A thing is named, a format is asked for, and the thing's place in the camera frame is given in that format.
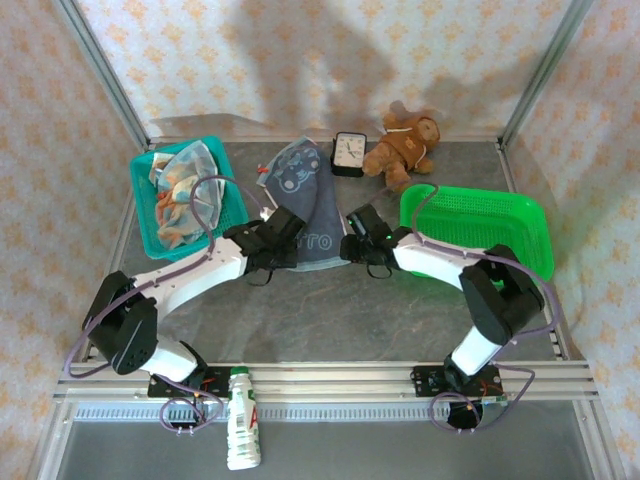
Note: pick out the thin aluminium table rail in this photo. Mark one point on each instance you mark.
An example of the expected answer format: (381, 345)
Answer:
(240, 139)

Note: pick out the teal perforated plastic basket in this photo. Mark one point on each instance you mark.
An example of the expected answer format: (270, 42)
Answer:
(235, 220)

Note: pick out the green perforated plastic basket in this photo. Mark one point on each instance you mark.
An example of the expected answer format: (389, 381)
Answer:
(480, 220)

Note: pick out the aluminium frame post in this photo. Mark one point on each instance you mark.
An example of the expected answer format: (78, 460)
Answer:
(107, 75)
(544, 75)

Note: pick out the white green plastic bottle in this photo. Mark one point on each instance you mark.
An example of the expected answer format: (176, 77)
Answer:
(243, 425)

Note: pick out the black white alarm clock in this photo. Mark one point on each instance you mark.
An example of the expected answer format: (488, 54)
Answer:
(349, 150)

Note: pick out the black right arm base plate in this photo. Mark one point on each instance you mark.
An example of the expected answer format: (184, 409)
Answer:
(425, 382)

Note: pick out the small green circuit board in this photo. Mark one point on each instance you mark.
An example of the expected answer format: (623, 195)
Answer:
(495, 400)

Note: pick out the aluminium frame leg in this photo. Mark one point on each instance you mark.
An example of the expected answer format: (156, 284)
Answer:
(597, 440)
(50, 445)

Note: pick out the wide aluminium table rail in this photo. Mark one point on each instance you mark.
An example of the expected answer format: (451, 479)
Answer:
(325, 380)

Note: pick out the orange blue polka dot towel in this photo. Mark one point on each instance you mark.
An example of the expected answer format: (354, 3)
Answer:
(172, 232)

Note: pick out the aluminium table side rail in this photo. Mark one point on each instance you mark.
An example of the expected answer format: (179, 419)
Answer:
(122, 230)
(505, 160)

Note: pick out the cream teal rabbit print towel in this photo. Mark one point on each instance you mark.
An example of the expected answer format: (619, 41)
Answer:
(197, 155)

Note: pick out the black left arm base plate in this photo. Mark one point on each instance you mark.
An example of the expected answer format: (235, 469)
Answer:
(214, 380)

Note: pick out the brown teddy bear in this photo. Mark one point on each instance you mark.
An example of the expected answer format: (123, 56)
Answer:
(400, 150)

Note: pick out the grey-blue bear print towel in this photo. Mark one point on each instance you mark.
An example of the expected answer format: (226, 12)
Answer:
(320, 210)

